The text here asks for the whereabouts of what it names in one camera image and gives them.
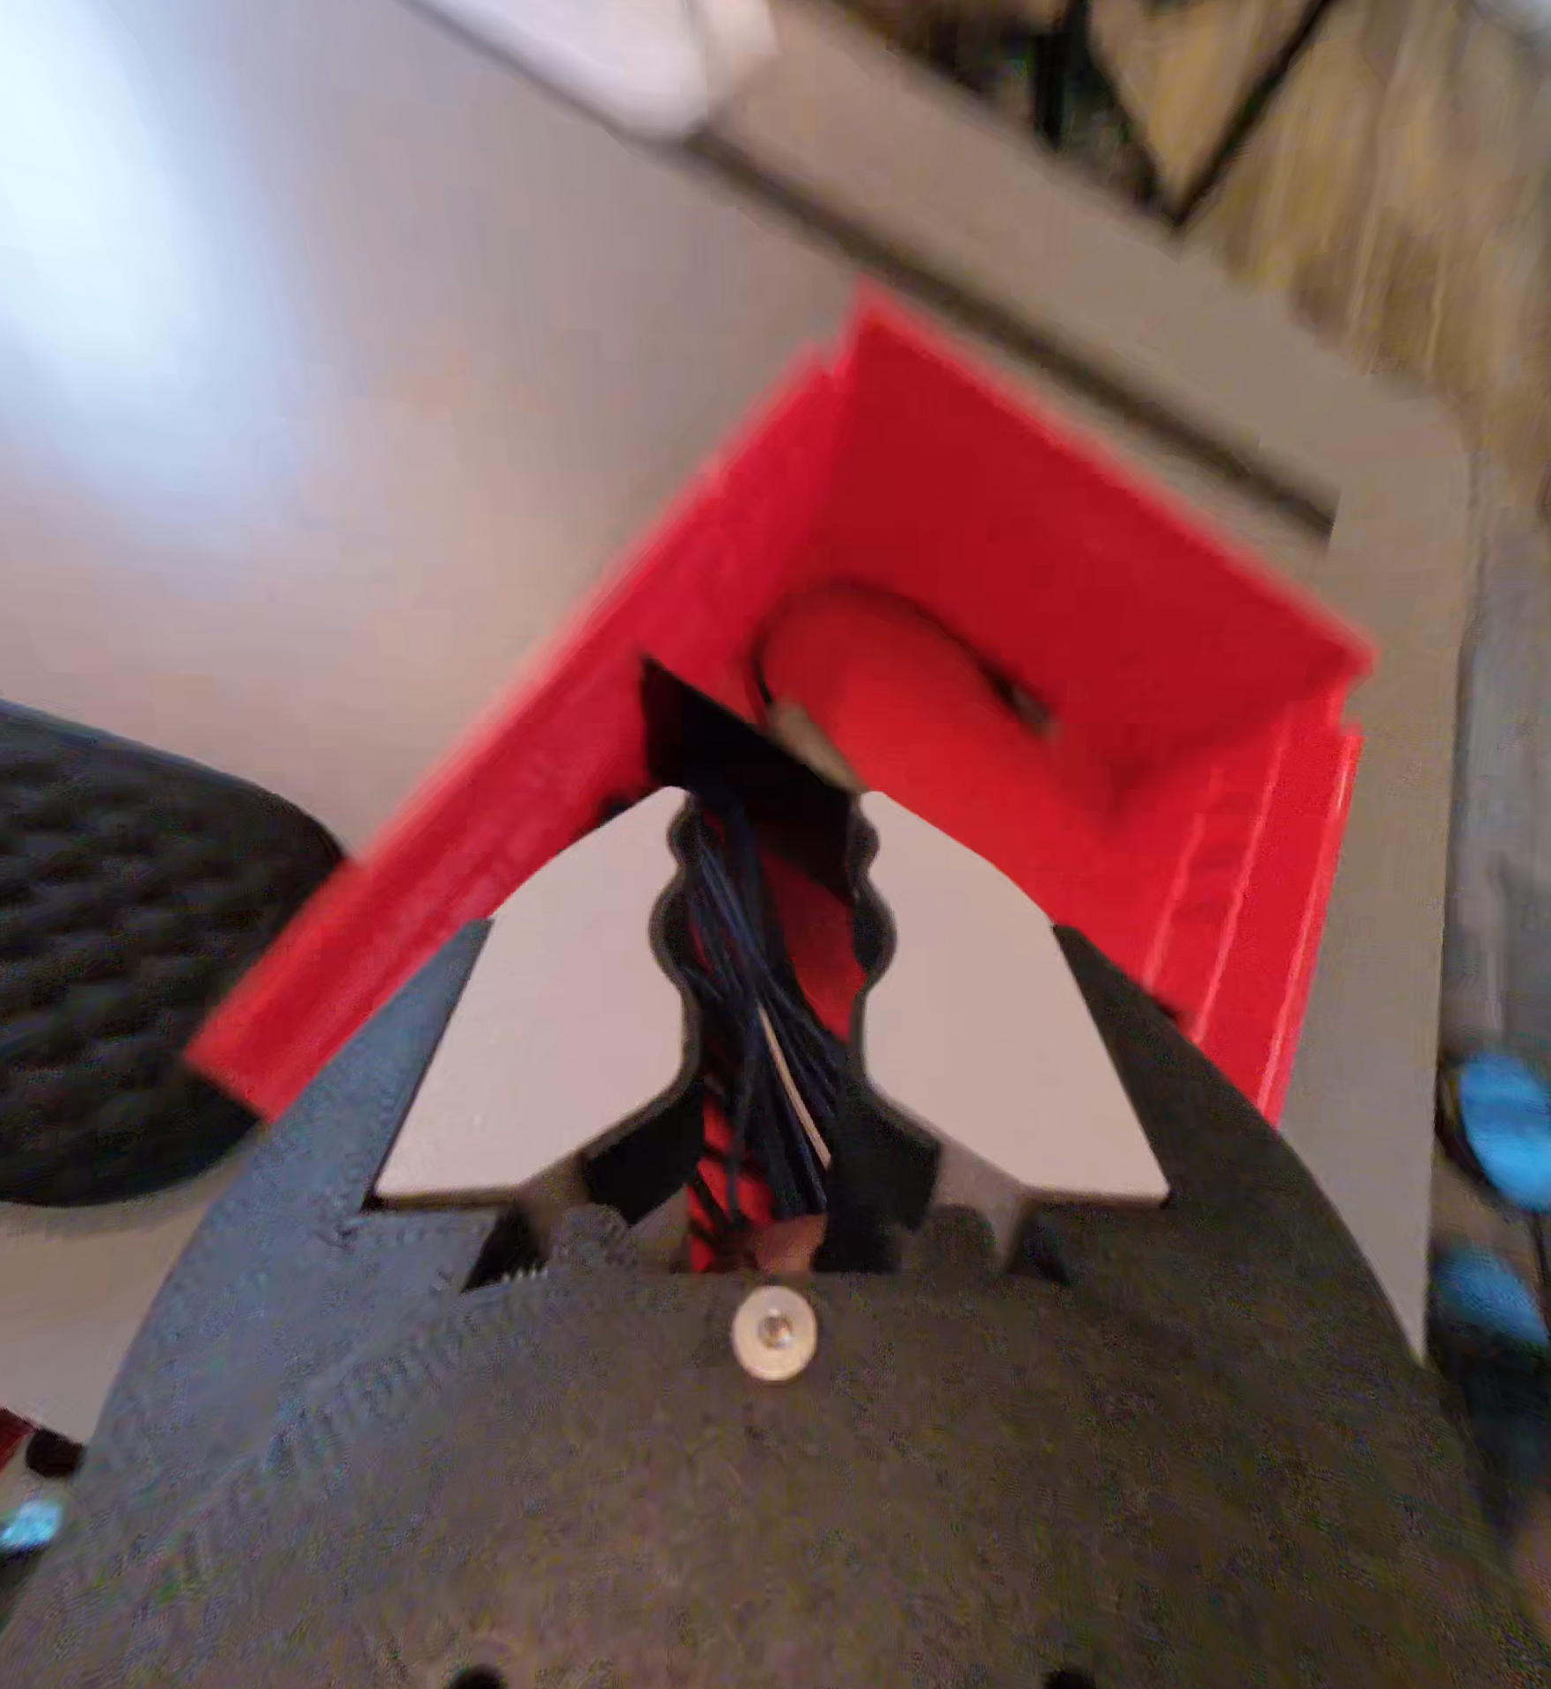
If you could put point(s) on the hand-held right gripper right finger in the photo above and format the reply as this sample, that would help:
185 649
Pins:
986 1056

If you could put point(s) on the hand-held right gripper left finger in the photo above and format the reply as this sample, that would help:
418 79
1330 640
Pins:
550 1042

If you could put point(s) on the red plastic bin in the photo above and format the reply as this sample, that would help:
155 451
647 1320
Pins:
986 527

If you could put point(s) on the black bin divider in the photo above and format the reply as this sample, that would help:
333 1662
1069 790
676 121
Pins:
736 766

